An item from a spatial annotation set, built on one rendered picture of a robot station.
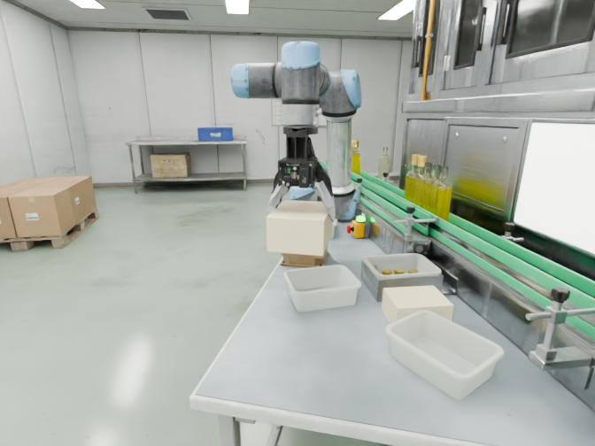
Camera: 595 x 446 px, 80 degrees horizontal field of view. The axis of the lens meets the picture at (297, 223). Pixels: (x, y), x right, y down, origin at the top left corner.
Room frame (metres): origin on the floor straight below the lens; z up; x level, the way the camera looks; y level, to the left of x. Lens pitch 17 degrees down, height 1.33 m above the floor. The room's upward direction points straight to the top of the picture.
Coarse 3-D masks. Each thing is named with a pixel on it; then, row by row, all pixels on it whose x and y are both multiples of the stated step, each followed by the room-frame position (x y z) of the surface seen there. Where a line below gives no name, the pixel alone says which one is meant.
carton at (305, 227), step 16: (288, 208) 0.78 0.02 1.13; (304, 208) 0.78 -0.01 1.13; (320, 208) 0.78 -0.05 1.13; (272, 224) 0.70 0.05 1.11; (288, 224) 0.69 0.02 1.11; (304, 224) 0.69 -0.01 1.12; (320, 224) 0.68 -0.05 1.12; (272, 240) 0.70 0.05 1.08; (288, 240) 0.69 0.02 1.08; (304, 240) 0.69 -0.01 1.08; (320, 240) 0.68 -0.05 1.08
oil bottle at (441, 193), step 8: (440, 184) 1.31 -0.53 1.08; (448, 184) 1.31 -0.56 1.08; (432, 192) 1.34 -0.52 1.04; (440, 192) 1.30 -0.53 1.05; (448, 192) 1.31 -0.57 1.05; (432, 200) 1.34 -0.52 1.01; (440, 200) 1.30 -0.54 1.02; (448, 200) 1.31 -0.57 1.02; (432, 208) 1.33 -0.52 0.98; (440, 208) 1.30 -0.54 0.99; (448, 208) 1.31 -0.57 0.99; (440, 216) 1.30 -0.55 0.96; (448, 216) 1.31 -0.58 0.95
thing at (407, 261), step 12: (372, 264) 1.18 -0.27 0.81; (384, 264) 1.19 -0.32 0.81; (396, 264) 1.19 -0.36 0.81; (408, 264) 1.20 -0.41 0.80; (420, 264) 1.18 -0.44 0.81; (432, 264) 1.11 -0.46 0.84; (384, 276) 1.02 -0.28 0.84; (396, 276) 1.03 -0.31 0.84; (408, 276) 1.03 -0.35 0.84; (420, 276) 1.05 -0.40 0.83
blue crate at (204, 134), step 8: (200, 128) 6.33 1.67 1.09; (208, 128) 6.35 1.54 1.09; (216, 128) 6.38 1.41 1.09; (224, 128) 6.40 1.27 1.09; (232, 128) 6.45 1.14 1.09; (200, 136) 6.33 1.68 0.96; (208, 136) 6.35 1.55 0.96; (216, 136) 6.38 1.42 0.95; (224, 136) 6.41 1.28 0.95; (232, 136) 6.45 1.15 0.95
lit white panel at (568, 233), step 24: (552, 144) 1.02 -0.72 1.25; (576, 144) 0.95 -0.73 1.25; (528, 168) 1.09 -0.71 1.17; (552, 168) 1.00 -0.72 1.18; (576, 168) 0.93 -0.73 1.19; (528, 192) 1.07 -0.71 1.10; (552, 192) 0.99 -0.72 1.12; (576, 192) 0.92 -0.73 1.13; (528, 216) 1.06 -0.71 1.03; (552, 216) 0.97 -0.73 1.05; (576, 216) 0.90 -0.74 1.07; (576, 240) 0.88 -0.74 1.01
